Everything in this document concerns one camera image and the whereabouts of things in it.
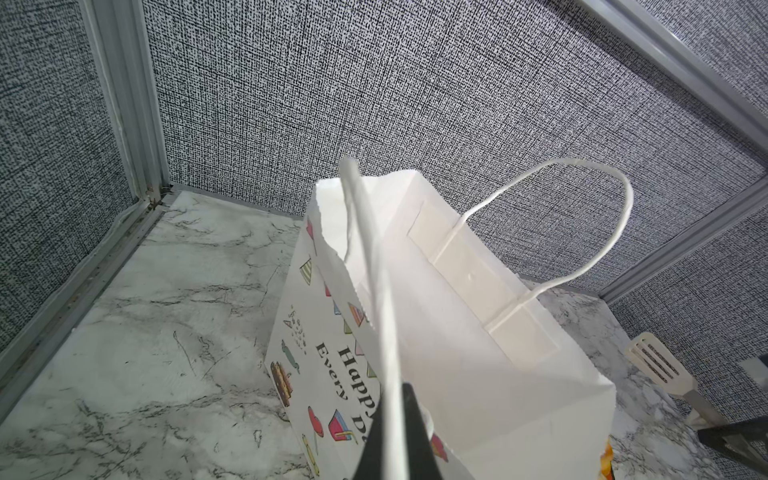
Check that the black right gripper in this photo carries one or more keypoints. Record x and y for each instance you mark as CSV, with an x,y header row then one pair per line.
x,y
743,442

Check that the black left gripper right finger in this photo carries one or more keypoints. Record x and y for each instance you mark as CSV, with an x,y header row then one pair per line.
x,y
421,460

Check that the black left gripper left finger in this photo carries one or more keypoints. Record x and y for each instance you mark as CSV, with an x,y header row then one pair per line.
x,y
370,464

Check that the white slotted bread tongs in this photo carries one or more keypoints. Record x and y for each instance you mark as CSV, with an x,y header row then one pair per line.
x,y
651,356

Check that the white paper gift bag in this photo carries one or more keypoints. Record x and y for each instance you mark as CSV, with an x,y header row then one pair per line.
x,y
389,285

